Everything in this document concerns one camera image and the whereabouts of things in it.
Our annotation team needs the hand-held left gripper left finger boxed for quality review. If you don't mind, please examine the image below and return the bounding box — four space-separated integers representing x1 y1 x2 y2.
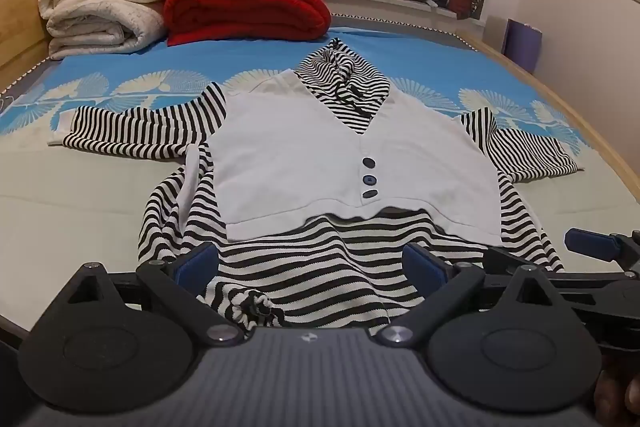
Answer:
66 241 247 348

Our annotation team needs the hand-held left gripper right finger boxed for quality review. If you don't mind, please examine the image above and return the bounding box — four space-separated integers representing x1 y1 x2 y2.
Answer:
376 242 567 348

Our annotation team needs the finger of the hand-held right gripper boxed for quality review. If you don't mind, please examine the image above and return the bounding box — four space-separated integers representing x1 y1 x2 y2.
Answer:
564 228 640 276
481 249 640 306

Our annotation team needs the striped white hooded top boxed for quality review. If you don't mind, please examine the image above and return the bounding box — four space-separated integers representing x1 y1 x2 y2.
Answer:
47 38 586 342

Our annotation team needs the person's right hand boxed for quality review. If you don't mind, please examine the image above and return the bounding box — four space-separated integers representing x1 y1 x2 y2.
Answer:
592 352 640 427

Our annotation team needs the blue white printed bed sheet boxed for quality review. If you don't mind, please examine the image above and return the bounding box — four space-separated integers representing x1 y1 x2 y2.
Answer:
0 12 632 343

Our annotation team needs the purple box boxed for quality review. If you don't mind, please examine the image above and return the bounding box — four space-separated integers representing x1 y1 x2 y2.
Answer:
501 18 544 75

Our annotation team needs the speckled white folded quilt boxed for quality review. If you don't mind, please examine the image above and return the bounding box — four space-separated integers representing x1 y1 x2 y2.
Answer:
46 0 168 60

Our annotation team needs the red folded blanket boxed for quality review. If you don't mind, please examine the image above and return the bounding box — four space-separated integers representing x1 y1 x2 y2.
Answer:
164 0 332 48

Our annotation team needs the wooden headboard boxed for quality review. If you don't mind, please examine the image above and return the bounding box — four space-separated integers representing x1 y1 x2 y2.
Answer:
0 0 77 84

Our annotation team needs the wooden bed frame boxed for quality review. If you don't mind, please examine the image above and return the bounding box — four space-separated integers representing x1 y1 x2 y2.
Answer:
450 27 640 228

